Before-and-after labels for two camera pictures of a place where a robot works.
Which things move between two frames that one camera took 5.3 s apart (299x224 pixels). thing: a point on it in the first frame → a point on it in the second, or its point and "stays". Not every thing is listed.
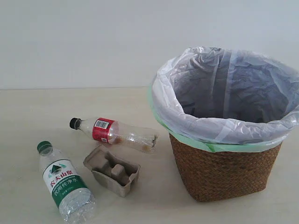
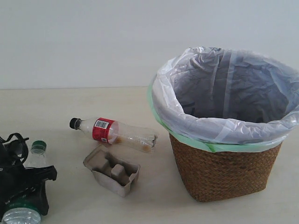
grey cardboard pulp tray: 117,175 stays
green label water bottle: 69,192 → 24,210
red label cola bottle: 112,131 stays
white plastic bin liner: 221,100 stays
